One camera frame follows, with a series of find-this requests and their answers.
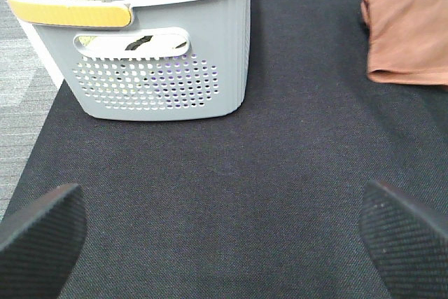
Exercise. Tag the grey plastic laundry basket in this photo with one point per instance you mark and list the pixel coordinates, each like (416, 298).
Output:
(208, 80)

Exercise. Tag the white black patterned towel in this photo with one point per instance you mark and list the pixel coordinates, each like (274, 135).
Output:
(142, 43)

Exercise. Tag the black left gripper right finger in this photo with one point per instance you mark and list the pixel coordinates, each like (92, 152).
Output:
(406, 240)

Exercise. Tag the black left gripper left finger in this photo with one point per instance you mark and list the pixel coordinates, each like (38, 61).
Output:
(41, 243)

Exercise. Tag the black table mat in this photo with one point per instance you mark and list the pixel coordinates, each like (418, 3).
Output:
(261, 203)

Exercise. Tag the brown towel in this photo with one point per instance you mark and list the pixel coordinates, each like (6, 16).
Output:
(407, 41)

